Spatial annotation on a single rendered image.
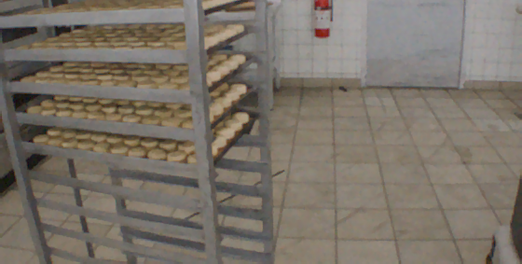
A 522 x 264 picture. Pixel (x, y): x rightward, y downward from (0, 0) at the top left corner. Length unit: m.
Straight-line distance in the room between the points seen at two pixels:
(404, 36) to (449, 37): 0.48
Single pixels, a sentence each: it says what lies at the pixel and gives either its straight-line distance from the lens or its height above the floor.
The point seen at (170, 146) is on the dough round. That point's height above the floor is 0.88.
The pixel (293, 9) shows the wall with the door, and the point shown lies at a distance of 4.69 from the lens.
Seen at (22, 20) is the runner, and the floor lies 1.23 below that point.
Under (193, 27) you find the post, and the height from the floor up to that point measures 1.21.
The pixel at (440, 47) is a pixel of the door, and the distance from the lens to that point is 4.91.
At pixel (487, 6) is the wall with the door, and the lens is 4.95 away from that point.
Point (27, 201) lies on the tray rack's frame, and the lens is 1.47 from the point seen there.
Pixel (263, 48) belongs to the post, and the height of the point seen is 1.08.
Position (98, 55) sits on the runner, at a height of 1.14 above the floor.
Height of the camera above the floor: 1.35
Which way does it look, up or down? 20 degrees down
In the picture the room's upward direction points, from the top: 2 degrees counter-clockwise
